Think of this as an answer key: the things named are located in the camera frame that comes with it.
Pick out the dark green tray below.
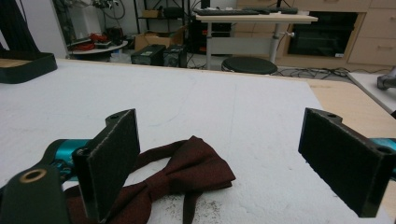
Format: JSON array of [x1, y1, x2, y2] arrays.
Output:
[[0, 49, 59, 85]]

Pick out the black floor cables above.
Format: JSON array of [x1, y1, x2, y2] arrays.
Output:
[[274, 66, 393, 80]]

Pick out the round white side table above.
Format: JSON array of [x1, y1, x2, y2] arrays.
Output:
[[66, 40, 129, 62]]

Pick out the black keyboard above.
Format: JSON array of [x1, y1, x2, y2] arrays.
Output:
[[193, 7, 261, 17]]

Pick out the light wooden desk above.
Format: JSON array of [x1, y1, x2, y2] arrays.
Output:
[[195, 12, 319, 71]]

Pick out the dark red bow tie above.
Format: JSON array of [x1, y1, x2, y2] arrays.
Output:
[[64, 135, 237, 224]]

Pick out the black round stool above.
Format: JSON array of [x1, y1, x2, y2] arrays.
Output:
[[220, 56, 278, 76]]

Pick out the white table cloth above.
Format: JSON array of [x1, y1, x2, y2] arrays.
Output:
[[0, 59, 394, 224]]

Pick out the brown cardboard box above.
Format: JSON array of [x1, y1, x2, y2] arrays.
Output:
[[134, 25, 187, 52]]

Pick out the wooden cabinet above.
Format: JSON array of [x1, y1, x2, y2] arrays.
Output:
[[233, 0, 396, 67]]

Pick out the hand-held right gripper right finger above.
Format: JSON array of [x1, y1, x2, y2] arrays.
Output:
[[298, 107, 396, 218]]

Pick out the grey metal object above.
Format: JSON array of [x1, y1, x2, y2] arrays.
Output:
[[376, 66, 396, 91]]

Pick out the black metal shelf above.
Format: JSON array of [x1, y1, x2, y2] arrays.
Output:
[[134, 0, 191, 35]]

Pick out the black equipment case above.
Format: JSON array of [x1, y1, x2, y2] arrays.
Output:
[[130, 44, 167, 66]]

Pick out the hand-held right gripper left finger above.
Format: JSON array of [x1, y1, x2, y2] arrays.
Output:
[[72, 108, 141, 224]]

